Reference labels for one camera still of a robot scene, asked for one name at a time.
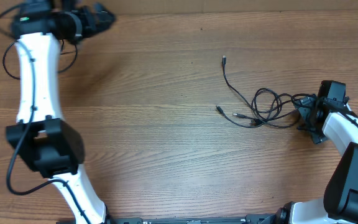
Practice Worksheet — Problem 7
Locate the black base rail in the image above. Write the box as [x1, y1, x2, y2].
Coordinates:
[108, 202, 294, 224]

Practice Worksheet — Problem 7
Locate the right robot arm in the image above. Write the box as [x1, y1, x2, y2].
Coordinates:
[286, 80, 358, 223]

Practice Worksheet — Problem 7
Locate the black cable bundle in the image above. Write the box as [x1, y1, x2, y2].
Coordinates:
[215, 55, 316, 129]

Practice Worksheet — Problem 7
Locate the cardboard backboard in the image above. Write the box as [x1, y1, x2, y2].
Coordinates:
[0, 0, 358, 19]

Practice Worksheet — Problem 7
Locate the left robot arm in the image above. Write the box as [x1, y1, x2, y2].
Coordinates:
[6, 1, 116, 223]

